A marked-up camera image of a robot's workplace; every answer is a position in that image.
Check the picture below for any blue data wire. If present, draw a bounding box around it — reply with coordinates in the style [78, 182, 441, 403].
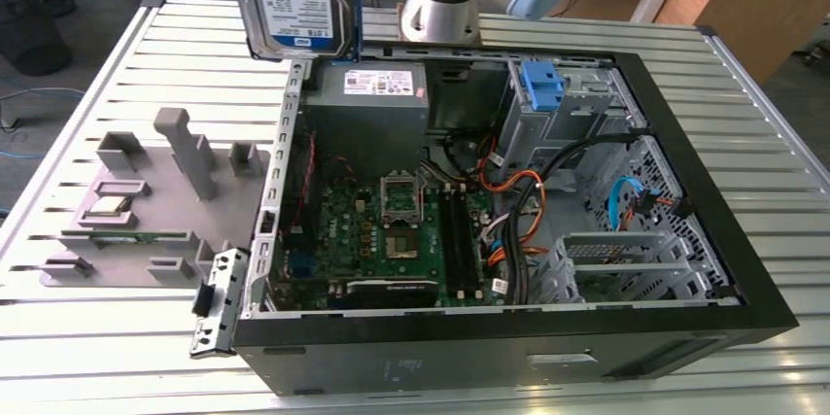
[608, 175, 656, 231]

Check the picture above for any orange black power wire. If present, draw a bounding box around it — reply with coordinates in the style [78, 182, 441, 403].
[621, 193, 689, 231]

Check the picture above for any metal disk bay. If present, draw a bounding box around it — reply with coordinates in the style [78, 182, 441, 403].
[553, 229, 734, 304]

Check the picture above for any metal socket cover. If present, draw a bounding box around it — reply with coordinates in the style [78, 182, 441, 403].
[377, 170, 427, 227]

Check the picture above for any black RAM slot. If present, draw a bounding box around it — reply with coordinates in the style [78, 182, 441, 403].
[437, 184, 463, 297]
[456, 184, 484, 299]

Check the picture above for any grey power supply unit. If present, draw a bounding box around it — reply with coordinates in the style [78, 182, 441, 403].
[301, 58, 431, 178]

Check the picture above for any CPU socket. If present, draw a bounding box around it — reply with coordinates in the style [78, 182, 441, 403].
[383, 232, 421, 260]

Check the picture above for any green motherboard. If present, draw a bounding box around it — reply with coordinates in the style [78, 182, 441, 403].
[274, 169, 513, 312]

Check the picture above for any black graphics card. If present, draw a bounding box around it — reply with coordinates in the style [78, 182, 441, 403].
[327, 278, 439, 310]

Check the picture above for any blue plastic drive latch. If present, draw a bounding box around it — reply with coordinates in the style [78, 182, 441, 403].
[517, 59, 564, 114]

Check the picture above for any metal drive cage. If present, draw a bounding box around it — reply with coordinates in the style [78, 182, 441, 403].
[497, 59, 644, 173]

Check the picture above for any black open PC case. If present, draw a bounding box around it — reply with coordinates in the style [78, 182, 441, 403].
[188, 35, 799, 397]

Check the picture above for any grey parts rack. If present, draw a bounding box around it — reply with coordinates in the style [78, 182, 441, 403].
[37, 107, 272, 290]

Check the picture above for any green RAM stick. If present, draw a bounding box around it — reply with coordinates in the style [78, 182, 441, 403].
[86, 232, 162, 245]

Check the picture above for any silver CPU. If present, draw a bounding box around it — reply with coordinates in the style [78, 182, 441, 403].
[89, 194, 134, 216]

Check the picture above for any black mesh waste bin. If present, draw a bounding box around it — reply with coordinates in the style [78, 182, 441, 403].
[0, 0, 78, 77]

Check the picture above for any orange wire bundle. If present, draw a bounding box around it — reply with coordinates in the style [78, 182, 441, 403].
[476, 140, 552, 270]

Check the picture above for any thin red wire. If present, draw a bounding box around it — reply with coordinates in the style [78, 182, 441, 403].
[288, 130, 319, 236]

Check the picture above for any thick black cable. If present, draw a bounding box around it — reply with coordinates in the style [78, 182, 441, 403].
[504, 127, 649, 307]

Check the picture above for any metal card retention bracket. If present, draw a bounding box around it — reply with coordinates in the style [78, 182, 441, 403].
[188, 247, 252, 358]

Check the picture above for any blue floor cable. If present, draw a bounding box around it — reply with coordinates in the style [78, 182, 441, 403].
[0, 86, 86, 162]

